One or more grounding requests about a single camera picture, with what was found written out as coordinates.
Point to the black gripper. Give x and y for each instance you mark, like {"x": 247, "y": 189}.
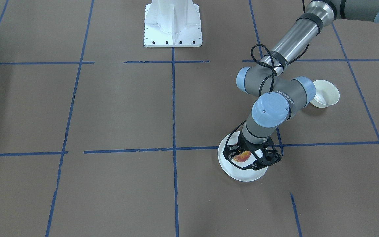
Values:
{"x": 244, "y": 144}

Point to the red yellow apple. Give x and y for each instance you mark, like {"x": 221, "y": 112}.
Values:
{"x": 242, "y": 157}

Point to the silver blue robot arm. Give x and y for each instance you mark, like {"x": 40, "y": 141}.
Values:
{"x": 280, "y": 98}

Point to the white round plate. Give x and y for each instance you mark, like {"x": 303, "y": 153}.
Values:
{"x": 231, "y": 170}

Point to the white bowl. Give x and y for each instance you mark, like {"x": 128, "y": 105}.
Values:
{"x": 326, "y": 95}

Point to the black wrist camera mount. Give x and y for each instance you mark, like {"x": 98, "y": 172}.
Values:
{"x": 265, "y": 154}

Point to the white camera stand column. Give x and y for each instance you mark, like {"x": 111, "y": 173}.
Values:
{"x": 172, "y": 23}

